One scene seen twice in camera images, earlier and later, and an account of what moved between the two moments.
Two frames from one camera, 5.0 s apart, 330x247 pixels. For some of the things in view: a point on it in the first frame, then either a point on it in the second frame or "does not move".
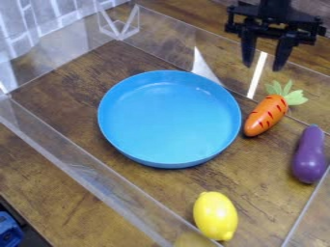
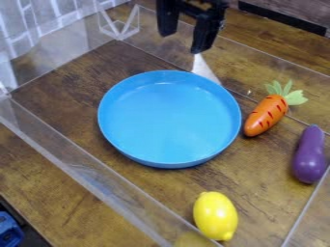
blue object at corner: (12, 234) does not move
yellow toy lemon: (215, 216) does not move
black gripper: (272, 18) -> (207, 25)
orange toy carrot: (270, 110) does not move
